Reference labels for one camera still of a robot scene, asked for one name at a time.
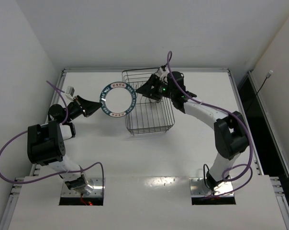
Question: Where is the wire dish rack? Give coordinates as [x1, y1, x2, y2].
[122, 68, 175, 135]

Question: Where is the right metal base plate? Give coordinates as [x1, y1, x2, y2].
[189, 176, 233, 197]

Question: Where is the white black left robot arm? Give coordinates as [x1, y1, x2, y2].
[27, 95, 102, 195]

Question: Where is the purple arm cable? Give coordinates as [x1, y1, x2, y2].
[167, 50, 254, 201]
[0, 80, 105, 196]

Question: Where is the green rimmed white plate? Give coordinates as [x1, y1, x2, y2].
[100, 81, 137, 118]

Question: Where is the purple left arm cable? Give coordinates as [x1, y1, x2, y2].
[0, 80, 105, 196]

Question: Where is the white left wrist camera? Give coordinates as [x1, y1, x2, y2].
[65, 86, 75, 101]

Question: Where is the metal base plate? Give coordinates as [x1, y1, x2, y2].
[189, 176, 233, 197]
[61, 177, 105, 198]

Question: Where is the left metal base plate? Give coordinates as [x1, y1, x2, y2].
[61, 177, 105, 198]

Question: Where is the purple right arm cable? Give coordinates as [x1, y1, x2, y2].
[167, 50, 254, 201]

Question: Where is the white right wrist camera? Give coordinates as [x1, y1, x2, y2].
[155, 65, 169, 79]

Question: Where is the black wall cable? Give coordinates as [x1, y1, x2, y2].
[245, 69, 274, 113]

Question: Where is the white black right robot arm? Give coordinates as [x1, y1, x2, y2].
[138, 71, 253, 190]

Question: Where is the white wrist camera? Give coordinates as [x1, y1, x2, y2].
[155, 65, 169, 79]
[65, 86, 75, 101]

